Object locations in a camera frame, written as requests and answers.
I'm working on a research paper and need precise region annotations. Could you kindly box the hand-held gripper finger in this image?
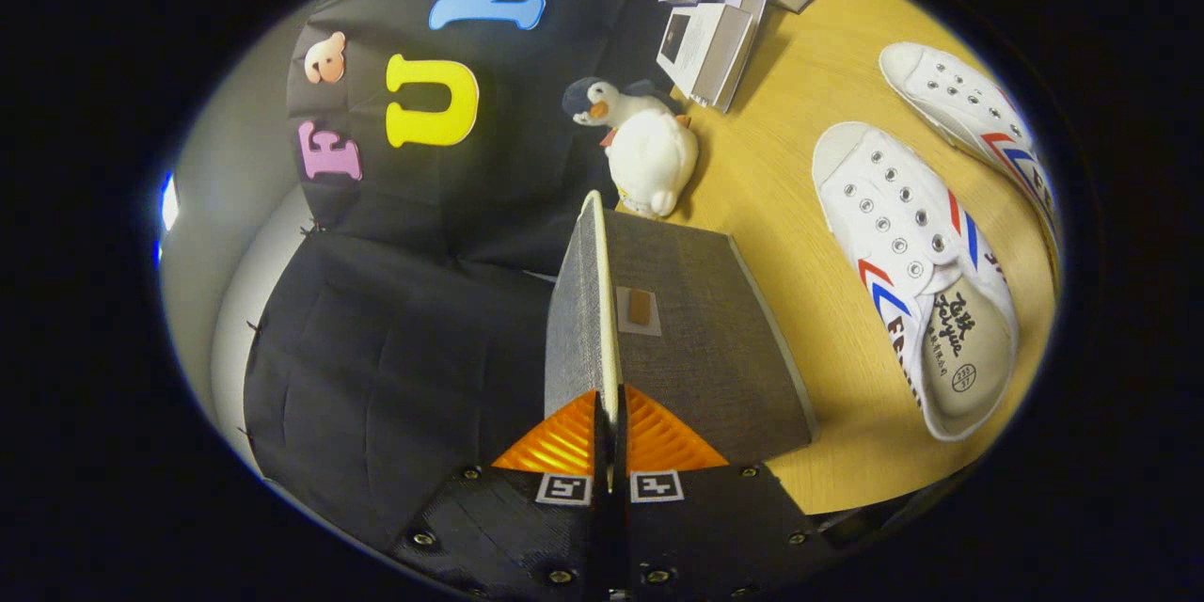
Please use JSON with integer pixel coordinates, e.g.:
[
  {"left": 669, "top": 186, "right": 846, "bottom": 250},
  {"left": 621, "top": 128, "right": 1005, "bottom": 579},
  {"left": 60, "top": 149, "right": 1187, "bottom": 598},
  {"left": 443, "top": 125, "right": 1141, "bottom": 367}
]
[
  {"left": 613, "top": 384, "right": 843, "bottom": 602},
  {"left": 390, "top": 388, "right": 610, "bottom": 602}
]

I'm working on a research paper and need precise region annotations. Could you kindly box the grey fabric storage box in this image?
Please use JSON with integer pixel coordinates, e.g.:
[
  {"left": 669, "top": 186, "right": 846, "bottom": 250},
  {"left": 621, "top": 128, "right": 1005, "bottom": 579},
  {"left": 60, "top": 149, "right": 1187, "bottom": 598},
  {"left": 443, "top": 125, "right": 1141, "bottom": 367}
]
[{"left": 544, "top": 191, "right": 817, "bottom": 471}]

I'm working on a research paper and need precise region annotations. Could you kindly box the white striped canvas shoe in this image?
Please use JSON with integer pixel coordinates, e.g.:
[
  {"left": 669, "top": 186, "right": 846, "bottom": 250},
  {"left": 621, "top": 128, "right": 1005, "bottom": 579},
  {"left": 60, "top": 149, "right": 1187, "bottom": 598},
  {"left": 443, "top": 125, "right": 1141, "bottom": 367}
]
[
  {"left": 812, "top": 120, "right": 1020, "bottom": 442},
  {"left": 879, "top": 41, "right": 1064, "bottom": 288}
]

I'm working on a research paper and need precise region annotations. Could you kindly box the white plush toy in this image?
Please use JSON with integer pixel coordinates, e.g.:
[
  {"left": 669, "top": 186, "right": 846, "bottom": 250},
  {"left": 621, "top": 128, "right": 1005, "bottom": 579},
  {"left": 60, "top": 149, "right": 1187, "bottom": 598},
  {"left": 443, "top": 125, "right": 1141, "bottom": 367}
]
[{"left": 607, "top": 108, "right": 700, "bottom": 218}]

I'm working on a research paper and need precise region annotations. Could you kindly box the penguin plush toy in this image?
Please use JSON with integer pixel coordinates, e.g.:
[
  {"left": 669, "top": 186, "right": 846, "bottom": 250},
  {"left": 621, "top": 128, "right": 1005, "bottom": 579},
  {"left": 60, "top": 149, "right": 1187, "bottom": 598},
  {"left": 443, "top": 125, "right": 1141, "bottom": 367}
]
[{"left": 562, "top": 77, "right": 692, "bottom": 147}]

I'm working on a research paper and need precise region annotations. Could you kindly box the white portrait cover book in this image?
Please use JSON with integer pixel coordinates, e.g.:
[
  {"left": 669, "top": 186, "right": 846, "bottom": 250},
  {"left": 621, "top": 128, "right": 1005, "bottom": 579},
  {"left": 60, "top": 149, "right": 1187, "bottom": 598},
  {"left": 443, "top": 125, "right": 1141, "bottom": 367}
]
[{"left": 657, "top": 3, "right": 756, "bottom": 109}]

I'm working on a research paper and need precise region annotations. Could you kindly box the thick white book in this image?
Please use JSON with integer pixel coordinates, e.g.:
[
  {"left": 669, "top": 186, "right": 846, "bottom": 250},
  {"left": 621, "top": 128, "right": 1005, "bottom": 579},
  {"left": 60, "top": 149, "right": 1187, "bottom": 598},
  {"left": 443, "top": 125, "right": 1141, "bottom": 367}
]
[{"left": 696, "top": 0, "right": 769, "bottom": 114}]

